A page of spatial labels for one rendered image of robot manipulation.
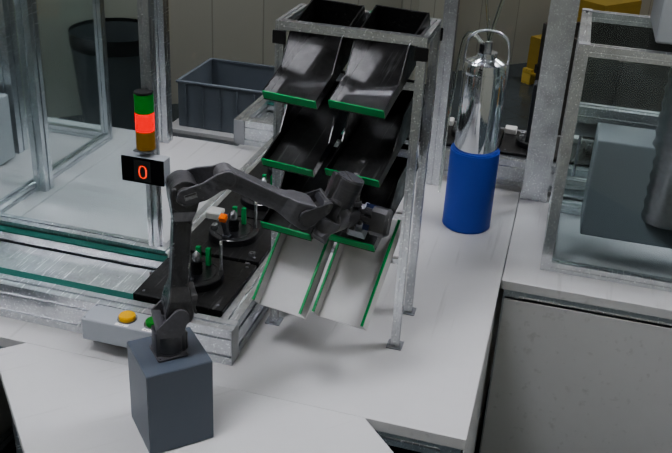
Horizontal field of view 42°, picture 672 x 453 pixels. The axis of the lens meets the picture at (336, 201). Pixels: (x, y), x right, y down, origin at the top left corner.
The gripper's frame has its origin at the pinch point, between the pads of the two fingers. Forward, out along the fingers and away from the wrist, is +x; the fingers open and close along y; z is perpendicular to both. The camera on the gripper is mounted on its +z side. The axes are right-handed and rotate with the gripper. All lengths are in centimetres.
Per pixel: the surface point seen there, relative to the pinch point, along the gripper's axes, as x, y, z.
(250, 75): 219, 149, 6
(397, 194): 12.6, -4.3, 3.5
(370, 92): 0.3, 2.5, 26.1
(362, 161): 4.2, 2.7, 10.4
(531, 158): 123, -15, 7
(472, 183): 87, -5, -1
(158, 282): 5, 51, -33
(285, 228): 0.2, 16.7, -8.6
